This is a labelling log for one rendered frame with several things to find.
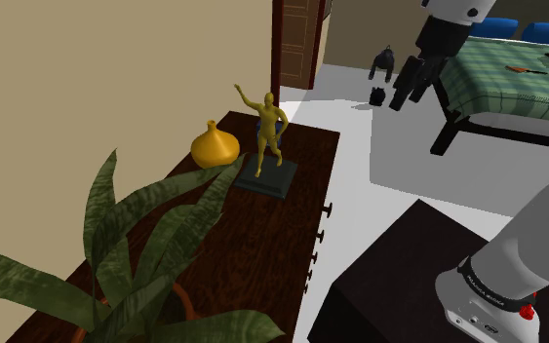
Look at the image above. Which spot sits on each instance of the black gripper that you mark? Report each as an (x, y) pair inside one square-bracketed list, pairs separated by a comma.
[(443, 40)]

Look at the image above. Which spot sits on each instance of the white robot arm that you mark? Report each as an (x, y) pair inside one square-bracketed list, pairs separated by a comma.
[(535, 228)]

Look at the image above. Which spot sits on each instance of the small black object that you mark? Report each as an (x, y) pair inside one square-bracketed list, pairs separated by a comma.
[(377, 97)]

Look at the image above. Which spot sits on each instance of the bed with green plaid cover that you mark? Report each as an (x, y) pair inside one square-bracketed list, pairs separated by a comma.
[(497, 85)]

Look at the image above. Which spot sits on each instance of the brown wooden door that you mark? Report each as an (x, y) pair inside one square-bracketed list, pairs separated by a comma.
[(298, 42)]

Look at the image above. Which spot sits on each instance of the gold figure on dark base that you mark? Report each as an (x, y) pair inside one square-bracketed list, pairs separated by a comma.
[(269, 128)]

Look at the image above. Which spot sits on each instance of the yellow onion-shaped vase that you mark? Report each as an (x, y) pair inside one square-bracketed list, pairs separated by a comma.
[(214, 149)]

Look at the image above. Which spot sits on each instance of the dark wooden chest of drawers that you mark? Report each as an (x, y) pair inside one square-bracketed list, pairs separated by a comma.
[(259, 237)]

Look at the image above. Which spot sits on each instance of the green potted plant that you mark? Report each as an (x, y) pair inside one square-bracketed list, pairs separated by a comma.
[(126, 228)]

